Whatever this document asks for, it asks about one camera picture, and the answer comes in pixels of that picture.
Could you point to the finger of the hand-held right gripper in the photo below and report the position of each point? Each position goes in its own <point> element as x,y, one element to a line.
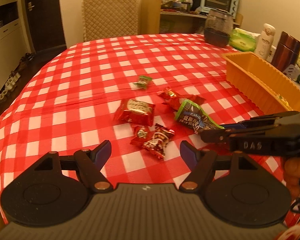
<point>212,135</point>
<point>230,126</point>

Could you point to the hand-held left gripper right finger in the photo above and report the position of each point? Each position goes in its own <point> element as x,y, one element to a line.
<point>186,152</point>

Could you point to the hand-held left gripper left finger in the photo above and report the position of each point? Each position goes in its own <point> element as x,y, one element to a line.
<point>103,152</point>

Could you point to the brown and red candy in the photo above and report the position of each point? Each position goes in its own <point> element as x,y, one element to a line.
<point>158,141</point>

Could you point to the green and black snack packet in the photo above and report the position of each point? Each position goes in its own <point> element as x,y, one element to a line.
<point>190,115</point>

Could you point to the small red candy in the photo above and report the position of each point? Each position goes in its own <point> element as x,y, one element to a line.
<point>140,135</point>

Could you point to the large red snack packet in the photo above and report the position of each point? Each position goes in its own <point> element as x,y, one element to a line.
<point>133,111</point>

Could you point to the yellow plastic basket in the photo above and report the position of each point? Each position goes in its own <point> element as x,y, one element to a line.
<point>255,80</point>

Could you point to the shiny red candy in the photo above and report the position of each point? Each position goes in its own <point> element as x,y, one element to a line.
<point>168,95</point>

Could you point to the small green candy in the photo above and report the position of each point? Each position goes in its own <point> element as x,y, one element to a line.
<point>142,82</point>

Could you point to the person's right hand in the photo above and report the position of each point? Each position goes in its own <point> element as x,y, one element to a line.
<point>291,175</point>

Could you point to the red checkered tablecloth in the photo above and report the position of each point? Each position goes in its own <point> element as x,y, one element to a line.
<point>90,80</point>

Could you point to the green wet wipes pack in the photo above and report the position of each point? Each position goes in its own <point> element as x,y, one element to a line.
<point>242,40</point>

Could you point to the white insulated bottle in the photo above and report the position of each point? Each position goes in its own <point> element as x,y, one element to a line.
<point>265,42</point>

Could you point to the brown metal thermos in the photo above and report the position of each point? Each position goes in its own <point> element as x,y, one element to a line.
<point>286,51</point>

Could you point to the dark glass jar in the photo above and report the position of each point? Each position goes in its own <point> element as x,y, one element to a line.
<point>218,30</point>

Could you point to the row of shoes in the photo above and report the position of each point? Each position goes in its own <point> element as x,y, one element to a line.
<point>12,80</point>

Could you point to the light wooden side shelf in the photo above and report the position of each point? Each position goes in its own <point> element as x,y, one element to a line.
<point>150,17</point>

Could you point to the beige quilted chair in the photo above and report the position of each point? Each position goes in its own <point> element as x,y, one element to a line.
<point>110,17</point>

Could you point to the dark wooden door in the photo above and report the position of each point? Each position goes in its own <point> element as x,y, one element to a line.
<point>45,17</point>

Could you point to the white drawer cabinet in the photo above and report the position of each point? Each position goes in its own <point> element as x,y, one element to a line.
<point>5,37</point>

